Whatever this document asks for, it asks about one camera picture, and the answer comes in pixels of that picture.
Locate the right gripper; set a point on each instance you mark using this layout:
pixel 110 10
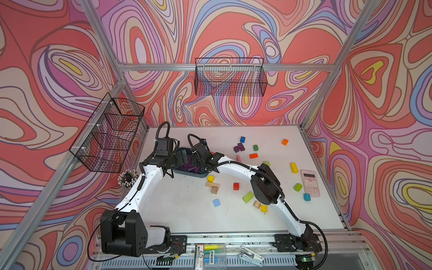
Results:
pixel 194 160

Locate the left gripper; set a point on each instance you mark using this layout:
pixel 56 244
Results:
pixel 179 160

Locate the teal plastic storage bin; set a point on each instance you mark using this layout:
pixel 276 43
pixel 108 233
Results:
pixel 187 164

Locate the purple cube brick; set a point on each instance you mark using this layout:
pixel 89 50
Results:
pixel 241 146

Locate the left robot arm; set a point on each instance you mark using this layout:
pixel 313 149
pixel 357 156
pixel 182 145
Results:
pixel 123 232

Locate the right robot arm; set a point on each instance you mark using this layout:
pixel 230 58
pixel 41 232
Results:
pixel 267 190

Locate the engraved wood block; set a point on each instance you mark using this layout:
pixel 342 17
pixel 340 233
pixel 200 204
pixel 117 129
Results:
pixel 212 184

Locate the cup of pens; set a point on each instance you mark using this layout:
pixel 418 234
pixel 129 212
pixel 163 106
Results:
pixel 128 178

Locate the light blue brick near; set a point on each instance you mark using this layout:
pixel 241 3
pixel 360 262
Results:
pixel 216 203

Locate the orange long brick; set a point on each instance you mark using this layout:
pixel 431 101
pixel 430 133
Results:
pixel 253 156

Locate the green long brick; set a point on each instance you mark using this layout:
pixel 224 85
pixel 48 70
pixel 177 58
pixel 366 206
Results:
pixel 248 197

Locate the round wood brick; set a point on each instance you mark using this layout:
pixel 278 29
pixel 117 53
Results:
pixel 257 204

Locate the yellow long brick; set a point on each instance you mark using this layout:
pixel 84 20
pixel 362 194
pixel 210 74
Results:
pixel 294 168

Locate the pink calculator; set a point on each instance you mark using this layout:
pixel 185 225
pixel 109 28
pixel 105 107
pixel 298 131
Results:
pixel 310 182

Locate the black wire basket left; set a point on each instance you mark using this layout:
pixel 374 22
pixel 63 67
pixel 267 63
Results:
pixel 104 143

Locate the black wire basket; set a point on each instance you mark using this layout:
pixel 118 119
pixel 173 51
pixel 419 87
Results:
pixel 230 76
pixel 104 143

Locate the black wire basket back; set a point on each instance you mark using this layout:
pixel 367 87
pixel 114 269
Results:
pixel 230 76

